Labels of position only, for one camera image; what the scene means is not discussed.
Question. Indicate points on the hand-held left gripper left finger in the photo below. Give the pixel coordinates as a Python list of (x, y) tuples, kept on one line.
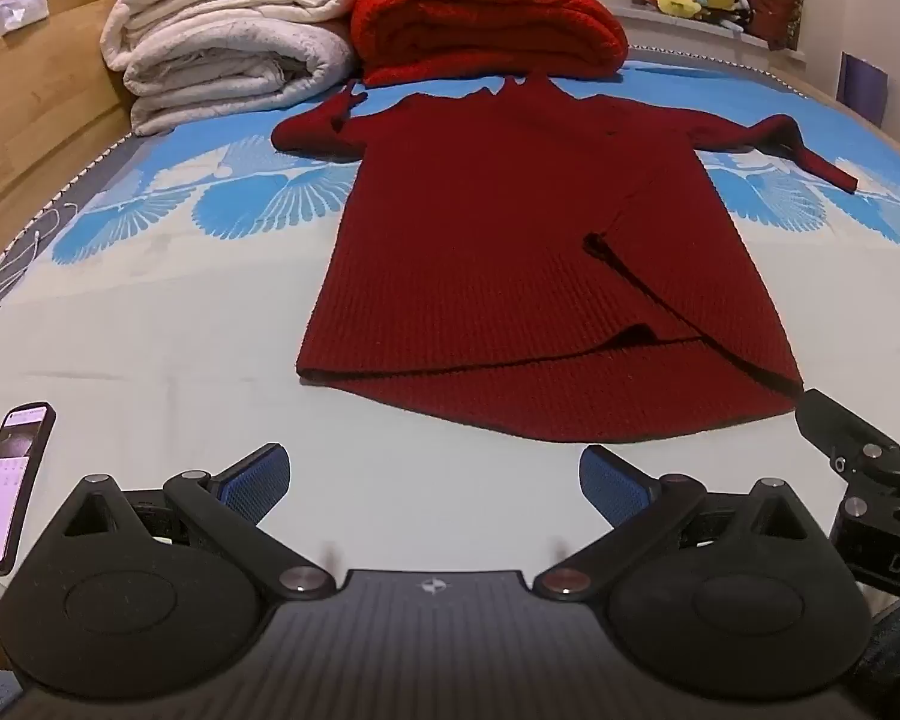
[(259, 478)]

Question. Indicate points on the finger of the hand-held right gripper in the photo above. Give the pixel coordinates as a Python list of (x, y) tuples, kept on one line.
[(862, 457)]

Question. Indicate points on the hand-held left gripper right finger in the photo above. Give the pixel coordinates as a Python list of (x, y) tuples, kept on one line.
[(609, 484)]

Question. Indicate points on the dark red knit sweater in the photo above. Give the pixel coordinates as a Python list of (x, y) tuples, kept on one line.
[(510, 255)]

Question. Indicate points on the blue patterned bed sheet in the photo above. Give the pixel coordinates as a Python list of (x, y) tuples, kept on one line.
[(195, 360)]

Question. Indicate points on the black smartphone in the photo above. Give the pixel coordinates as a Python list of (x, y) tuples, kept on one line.
[(7, 487)]

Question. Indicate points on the purple box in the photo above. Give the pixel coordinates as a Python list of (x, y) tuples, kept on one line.
[(862, 90)]

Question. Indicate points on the folded white quilt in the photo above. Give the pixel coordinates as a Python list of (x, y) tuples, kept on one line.
[(225, 45)]

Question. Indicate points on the folded bright red blanket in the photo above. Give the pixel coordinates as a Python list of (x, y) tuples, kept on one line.
[(480, 15)]

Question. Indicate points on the clear plastic bag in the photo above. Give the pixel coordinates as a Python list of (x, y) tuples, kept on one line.
[(15, 15)]

